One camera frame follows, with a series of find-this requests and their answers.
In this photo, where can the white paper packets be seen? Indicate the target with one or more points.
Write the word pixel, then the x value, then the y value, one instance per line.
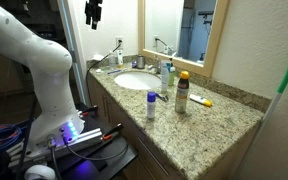
pixel 98 57

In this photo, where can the white bottle with purple cap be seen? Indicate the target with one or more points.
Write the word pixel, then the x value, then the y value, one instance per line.
pixel 151 106

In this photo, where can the white oval sink basin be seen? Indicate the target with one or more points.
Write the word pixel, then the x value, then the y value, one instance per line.
pixel 137 81

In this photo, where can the clear plastic bottle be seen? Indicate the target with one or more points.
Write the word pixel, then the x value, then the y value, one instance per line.
pixel 112 61

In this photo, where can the tall white squeeze tube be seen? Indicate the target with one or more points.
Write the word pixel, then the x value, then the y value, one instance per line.
pixel 164 76

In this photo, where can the small white standing tube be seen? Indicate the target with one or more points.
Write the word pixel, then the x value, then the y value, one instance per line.
pixel 120 59

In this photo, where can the wooden framed wall mirror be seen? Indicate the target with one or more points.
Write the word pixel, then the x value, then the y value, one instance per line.
pixel 214 40

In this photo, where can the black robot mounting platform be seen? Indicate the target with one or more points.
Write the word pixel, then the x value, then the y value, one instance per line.
pixel 110 156

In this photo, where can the aluminium mounting rail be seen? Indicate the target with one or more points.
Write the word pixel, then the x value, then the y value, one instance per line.
pixel 80 140

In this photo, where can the small white yellow tube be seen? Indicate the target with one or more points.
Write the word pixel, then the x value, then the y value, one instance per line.
pixel 199 99

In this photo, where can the steel tumbler cup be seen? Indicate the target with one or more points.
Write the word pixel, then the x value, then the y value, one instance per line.
pixel 140 62

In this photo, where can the white green contact lens case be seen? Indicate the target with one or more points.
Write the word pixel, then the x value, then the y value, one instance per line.
pixel 100 70

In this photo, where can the beige vanity cabinet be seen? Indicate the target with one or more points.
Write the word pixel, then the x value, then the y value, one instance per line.
pixel 127 126

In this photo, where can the green soap pump bottle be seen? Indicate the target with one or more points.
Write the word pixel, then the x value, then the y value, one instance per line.
pixel 171 76

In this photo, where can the chrome sink faucet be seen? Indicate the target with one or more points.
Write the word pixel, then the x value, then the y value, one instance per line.
pixel 156 68

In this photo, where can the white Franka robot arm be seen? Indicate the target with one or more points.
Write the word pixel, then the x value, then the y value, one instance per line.
pixel 47 63

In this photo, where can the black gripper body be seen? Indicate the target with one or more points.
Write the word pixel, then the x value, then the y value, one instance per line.
pixel 94 8

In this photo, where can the white wall outlet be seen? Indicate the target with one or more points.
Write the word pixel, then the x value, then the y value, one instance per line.
pixel 119 40

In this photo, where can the white door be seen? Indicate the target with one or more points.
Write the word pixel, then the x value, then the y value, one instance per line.
pixel 74 50

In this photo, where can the blue white toothbrush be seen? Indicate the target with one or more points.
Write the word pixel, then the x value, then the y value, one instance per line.
pixel 114 71

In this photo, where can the spray can with orange cap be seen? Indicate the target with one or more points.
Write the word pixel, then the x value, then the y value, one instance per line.
pixel 182 95

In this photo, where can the blue razor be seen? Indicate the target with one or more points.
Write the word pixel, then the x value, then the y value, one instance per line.
pixel 162 98

